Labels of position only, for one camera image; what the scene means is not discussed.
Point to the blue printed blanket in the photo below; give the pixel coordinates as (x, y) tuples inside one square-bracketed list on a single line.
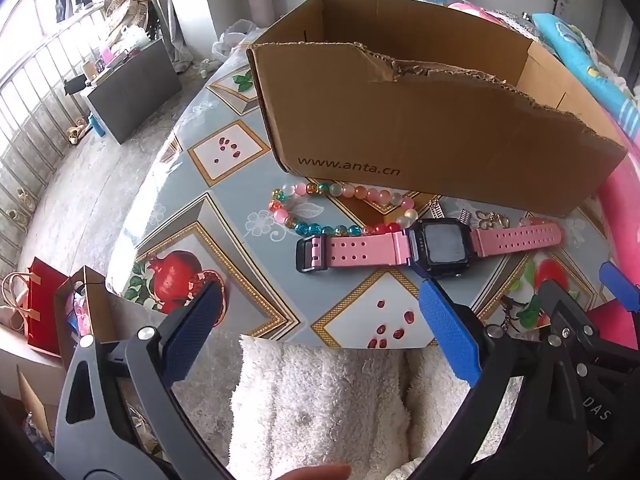
[(575, 45)]

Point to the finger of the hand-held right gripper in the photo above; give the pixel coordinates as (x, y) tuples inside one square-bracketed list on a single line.
[(617, 281), (560, 301)]

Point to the white fluffy garment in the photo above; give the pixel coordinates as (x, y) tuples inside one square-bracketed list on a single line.
[(320, 400)]

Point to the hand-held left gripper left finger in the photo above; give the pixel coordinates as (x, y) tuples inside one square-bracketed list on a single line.
[(192, 332)]

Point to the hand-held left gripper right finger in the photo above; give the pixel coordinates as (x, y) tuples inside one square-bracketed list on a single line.
[(447, 332)]

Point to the white plastic bag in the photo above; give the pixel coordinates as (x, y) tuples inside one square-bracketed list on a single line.
[(235, 35)]

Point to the dark grey cabinet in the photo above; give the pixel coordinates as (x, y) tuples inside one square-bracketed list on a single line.
[(135, 100)]

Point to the brown cardboard box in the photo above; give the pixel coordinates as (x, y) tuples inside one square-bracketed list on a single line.
[(400, 120)]

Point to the red paper bag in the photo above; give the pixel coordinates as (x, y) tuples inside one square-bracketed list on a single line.
[(42, 310)]

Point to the metal balcony railing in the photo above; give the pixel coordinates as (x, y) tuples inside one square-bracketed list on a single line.
[(30, 110)]

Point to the open brown carton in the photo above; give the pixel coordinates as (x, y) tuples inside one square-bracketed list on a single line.
[(95, 305)]

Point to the person's left hand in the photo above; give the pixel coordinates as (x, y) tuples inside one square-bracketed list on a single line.
[(320, 473)]

